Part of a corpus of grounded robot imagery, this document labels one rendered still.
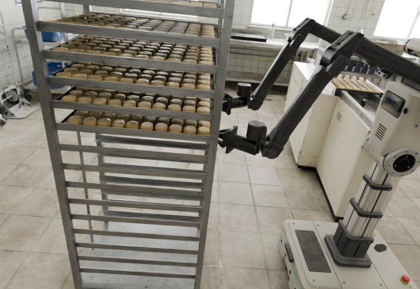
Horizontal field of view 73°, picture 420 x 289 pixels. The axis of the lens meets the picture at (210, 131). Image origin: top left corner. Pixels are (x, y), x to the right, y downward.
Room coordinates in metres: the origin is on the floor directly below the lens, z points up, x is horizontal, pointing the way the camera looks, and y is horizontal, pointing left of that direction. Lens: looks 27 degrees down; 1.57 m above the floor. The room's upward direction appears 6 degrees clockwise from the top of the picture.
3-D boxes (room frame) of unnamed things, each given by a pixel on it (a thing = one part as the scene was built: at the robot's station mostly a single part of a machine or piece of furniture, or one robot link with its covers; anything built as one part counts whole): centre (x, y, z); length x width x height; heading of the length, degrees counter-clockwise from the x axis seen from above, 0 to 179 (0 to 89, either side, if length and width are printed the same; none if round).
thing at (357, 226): (1.22, -0.88, 0.41); 0.13 x 0.13 x 0.40; 3
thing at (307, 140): (3.03, -1.30, 0.42); 1.28 x 0.72 x 0.84; 176
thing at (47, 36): (3.64, 2.21, 0.87); 0.40 x 0.30 x 0.16; 96
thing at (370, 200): (1.22, -0.88, 0.58); 0.11 x 0.11 x 0.40; 3
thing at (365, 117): (2.68, -1.13, 0.87); 2.01 x 0.03 x 0.07; 176
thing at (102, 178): (1.35, 0.31, 0.51); 0.64 x 0.03 x 0.03; 93
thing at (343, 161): (2.06, -1.23, 0.45); 0.70 x 0.34 x 0.90; 176
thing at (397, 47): (2.56, -1.27, 1.25); 0.56 x 0.29 x 0.14; 86
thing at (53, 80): (0.96, 0.29, 1.23); 0.64 x 0.03 x 0.03; 93
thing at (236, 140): (0.97, -0.11, 1.05); 0.07 x 0.07 x 0.10; 62
